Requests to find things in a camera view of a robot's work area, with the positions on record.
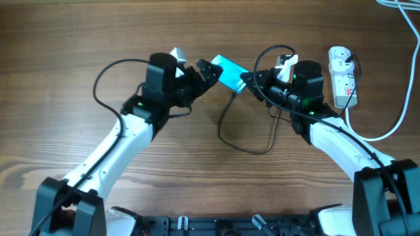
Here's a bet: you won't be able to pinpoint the white USB charger plug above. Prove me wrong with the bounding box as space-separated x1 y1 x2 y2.
329 58 354 75

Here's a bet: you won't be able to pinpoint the teal screen smartphone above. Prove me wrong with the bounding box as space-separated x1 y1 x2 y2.
211 54 248 94

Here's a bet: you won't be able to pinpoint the white cables at corner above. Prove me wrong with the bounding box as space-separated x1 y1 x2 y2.
375 0 420 12

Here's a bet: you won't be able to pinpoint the black USB charging cable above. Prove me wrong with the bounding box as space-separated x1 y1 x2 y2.
217 52 362 156

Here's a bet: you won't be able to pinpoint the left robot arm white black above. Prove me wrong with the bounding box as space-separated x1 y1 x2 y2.
30 52 222 235

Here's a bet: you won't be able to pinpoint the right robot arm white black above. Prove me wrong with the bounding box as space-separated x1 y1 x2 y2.
240 60 419 235

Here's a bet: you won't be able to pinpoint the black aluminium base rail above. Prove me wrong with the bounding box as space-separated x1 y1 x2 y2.
77 214 371 236

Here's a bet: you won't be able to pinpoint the black right camera cable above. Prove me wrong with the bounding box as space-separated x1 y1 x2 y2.
253 44 413 236

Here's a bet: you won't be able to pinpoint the white power strip cord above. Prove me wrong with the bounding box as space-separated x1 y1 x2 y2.
344 0 420 142

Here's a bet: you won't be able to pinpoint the white power strip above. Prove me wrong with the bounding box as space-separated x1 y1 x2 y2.
328 46 358 109

